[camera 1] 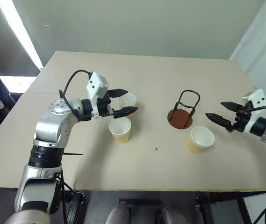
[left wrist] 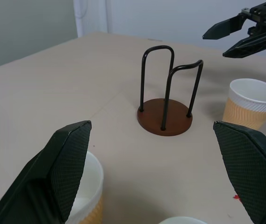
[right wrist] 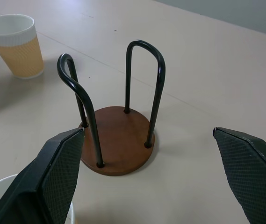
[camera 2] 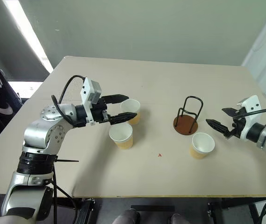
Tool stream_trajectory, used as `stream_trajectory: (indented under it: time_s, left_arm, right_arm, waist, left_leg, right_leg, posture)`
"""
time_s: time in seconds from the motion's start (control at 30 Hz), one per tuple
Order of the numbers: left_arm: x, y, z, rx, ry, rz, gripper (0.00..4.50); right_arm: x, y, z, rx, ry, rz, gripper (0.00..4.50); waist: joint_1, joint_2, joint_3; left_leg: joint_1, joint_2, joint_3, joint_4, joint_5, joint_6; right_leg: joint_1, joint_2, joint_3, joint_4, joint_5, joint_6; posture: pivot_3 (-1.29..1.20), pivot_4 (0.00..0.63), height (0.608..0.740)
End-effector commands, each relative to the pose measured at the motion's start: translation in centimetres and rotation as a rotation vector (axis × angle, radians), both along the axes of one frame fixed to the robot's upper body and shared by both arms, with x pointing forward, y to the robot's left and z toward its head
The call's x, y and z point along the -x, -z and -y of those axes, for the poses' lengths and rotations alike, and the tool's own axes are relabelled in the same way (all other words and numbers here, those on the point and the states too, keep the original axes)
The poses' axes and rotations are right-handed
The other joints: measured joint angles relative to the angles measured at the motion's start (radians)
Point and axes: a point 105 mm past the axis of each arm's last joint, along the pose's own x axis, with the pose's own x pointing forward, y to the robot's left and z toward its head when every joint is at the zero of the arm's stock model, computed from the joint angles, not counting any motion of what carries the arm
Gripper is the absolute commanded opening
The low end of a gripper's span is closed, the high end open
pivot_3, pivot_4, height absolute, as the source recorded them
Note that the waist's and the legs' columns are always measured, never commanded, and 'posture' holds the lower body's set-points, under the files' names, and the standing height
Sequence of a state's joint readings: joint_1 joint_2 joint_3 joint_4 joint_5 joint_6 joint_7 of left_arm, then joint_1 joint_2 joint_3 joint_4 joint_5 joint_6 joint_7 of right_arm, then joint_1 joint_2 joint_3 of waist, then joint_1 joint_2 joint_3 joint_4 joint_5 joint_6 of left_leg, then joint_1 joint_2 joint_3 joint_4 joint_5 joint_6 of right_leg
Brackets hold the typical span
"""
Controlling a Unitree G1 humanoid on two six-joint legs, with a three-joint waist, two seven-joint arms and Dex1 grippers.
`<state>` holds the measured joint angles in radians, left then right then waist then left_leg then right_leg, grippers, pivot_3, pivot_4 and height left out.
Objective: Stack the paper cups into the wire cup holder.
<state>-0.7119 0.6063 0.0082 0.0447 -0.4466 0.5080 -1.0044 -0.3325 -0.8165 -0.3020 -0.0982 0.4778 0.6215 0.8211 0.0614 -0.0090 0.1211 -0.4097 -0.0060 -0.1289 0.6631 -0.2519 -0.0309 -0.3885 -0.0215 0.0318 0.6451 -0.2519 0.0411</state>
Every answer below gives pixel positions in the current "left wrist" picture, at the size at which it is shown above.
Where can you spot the white panel behind table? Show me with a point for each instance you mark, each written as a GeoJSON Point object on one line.
{"type": "Point", "coordinates": [91, 17]}

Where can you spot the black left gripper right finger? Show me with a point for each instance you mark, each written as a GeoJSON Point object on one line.
{"type": "Point", "coordinates": [252, 168]}

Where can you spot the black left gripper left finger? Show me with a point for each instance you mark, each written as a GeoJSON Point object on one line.
{"type": "Point", "coordinates": [41, 177]}

